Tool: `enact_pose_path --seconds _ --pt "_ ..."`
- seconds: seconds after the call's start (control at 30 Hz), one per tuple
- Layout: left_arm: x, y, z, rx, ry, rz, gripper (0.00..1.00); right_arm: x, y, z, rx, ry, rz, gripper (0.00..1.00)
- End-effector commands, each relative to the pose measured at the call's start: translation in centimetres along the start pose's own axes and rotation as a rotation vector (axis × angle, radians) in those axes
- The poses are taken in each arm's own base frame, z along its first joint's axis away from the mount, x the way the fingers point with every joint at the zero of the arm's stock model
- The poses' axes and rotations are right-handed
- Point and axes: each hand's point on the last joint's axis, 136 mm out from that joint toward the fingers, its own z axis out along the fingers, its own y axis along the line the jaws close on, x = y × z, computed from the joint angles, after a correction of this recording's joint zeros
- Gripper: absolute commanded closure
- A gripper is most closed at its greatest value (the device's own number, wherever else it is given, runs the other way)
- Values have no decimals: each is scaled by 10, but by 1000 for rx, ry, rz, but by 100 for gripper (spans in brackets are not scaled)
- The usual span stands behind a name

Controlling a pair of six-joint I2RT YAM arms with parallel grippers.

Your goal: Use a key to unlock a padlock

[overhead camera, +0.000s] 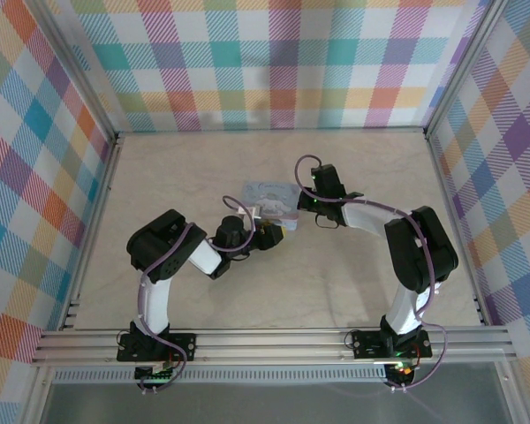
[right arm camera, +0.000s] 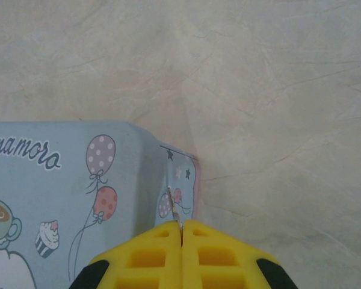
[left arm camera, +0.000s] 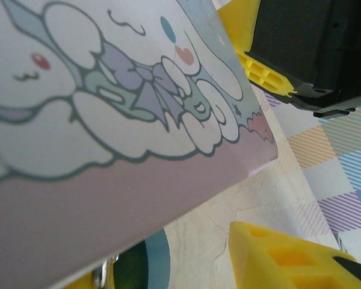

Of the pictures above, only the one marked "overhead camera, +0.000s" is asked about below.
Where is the green left controller board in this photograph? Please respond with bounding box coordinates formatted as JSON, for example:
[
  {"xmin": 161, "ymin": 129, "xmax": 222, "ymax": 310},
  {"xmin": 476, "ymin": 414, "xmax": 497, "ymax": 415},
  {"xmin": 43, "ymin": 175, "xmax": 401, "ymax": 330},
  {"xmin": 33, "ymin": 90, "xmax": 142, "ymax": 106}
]
[{"xmin": 134, "ymin": 360, "xmax": 180, "ymax": 384}]

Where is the grey metal panel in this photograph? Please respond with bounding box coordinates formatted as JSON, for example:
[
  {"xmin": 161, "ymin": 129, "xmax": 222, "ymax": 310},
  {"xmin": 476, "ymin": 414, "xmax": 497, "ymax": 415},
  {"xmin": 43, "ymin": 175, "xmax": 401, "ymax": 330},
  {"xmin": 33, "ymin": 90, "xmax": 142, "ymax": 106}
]
[{"xmin": 39, "ymin": 364, "xmax": 513, "ymax": 424}]

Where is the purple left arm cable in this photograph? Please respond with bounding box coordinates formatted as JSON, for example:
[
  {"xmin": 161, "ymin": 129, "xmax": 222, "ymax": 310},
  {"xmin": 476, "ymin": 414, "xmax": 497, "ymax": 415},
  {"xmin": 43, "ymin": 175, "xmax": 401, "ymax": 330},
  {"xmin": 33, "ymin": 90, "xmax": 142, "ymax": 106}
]
[{"xmin": 134, "ymin": 195, "xmax": 257, "ymax": 394}]

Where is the aluminium frame post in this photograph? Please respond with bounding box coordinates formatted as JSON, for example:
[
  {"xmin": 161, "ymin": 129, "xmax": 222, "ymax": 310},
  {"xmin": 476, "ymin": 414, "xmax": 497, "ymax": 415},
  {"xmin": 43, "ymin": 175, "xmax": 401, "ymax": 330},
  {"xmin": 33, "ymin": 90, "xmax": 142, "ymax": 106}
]
[
  {"xmin": 34, "ymin": 0, "xmax": 125, "ymax": 147},
  {"xmin": 24, "ymin": 366, "xmax": 57, "ymax": 424},
  {"xmin": 423, "ymin": 0, "xmax": 512, "ymax": 138},
  {"xmin": 496, "ymin": 360, "xmax": 525, "ymax": 424}
]

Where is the aluminium floor rail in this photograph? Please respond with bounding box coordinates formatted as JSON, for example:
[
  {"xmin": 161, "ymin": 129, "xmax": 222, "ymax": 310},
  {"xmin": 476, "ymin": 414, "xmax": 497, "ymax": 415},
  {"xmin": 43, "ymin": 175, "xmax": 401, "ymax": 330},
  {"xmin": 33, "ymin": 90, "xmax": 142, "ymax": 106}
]
[
  {"xmin": 117, "ymin": 126, "xmax": 428, "ymax": 136},
  {"xmin": 59, "ymin": 134, "xmax": 125, "ymax": 332}
]

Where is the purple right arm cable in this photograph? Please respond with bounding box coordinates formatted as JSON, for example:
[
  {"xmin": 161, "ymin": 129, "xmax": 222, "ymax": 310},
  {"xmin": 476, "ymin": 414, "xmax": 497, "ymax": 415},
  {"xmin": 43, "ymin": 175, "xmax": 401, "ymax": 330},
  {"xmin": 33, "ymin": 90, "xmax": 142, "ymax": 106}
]
[{"xmin": 294, "ymin": 154, "xmax": 451, "ymax": 393}]

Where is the aluminium mounting beam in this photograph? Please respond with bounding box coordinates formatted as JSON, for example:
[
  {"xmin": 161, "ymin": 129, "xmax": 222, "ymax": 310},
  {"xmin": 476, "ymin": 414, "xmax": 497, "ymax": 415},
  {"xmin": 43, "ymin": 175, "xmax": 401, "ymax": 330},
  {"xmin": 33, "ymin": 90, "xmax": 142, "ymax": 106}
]
[{"xmin": 30, "ymin": 326, "xmax": 519, "ymax": 367}]

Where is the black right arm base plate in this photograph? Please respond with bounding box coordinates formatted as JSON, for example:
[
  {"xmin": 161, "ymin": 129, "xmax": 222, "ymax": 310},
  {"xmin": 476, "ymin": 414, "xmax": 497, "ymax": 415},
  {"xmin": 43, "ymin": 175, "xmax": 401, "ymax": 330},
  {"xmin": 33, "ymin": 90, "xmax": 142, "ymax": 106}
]
[{"xmin": 351, "ymin": 329, "xmax": 434, "ymax": 360}]

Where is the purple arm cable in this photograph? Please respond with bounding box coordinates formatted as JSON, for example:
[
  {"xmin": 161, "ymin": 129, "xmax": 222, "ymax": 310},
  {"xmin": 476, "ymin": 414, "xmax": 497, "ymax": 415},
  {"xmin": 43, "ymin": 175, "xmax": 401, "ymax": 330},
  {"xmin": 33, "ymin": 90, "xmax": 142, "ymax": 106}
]
[
  {"xmin": 134, "ymin": 195, "xmax": 257, "ymax": 394},
  {"xmin": 294, "ymin": 154, "xmax": 451, "ymax": 393}
]

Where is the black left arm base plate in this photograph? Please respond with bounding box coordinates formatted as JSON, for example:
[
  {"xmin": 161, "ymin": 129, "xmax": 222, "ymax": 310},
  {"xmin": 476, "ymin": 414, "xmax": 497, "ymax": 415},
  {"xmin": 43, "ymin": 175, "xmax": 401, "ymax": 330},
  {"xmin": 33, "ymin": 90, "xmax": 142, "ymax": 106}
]
[{"xmin": 116, "ymin": 332, "xmax": 198, "ymax": 364}]

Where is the grey slotted cable duct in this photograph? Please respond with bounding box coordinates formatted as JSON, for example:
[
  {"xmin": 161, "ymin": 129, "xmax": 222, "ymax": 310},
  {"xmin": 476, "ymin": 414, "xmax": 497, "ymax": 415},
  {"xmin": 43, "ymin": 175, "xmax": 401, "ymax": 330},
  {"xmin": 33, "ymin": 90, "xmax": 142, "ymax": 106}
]
[{"xmin": 52, "ymin": 369, "xmax": 390, "ymax": 384}]

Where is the light blue cartoon pouch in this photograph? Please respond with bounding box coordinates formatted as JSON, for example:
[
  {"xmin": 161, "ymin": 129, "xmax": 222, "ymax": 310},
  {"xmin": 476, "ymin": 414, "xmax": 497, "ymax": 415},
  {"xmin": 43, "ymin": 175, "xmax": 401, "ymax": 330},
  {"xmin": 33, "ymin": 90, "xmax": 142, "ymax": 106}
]
[{"xmin": 242, "ymin": 179, "xmax": 302, "ymax": 233}]

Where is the right controller board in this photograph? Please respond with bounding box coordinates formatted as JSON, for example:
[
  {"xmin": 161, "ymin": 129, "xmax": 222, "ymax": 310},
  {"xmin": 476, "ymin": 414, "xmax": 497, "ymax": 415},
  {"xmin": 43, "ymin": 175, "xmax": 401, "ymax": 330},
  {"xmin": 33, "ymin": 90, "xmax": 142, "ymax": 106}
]
[{"xmin": 384, "ymin": 360, "xmax": 420, "ymax": 382}]

